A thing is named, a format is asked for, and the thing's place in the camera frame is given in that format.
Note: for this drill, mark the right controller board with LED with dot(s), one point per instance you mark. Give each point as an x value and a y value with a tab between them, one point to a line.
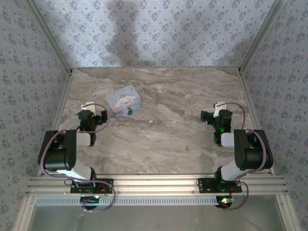
225	201

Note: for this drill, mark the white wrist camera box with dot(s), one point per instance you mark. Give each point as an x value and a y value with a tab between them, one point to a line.
220	107
89	107

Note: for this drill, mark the long aluminium mounting rail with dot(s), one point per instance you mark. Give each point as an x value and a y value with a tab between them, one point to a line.
156	184

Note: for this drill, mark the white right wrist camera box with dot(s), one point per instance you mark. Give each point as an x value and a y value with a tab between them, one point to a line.
220	107

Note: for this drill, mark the aluminium frame post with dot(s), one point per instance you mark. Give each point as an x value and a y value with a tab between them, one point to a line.
50	36
261	36

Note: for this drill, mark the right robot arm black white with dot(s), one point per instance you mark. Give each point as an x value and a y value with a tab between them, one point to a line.
252	154

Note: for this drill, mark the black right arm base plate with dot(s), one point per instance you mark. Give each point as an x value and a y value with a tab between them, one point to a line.
207	186

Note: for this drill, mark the aluminium table side rail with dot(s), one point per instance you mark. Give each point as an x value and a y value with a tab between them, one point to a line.
252	103
60	113

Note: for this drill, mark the left controller board with LED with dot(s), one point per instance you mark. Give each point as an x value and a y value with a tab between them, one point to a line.
90	201

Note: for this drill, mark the controller board with led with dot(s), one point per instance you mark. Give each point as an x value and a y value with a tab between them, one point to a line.
90	201
225	201

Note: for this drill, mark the small blue padlock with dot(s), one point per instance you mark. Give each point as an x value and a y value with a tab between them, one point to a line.
130	111

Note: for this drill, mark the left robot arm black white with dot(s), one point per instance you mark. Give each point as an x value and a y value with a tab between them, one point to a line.
57	154

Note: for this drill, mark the light blue cartoon tin box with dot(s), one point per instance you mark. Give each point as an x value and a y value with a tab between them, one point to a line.
122	101

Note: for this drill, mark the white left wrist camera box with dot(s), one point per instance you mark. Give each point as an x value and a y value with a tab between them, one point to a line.
89	107

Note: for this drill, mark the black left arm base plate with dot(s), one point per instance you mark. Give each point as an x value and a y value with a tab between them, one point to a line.
106	187

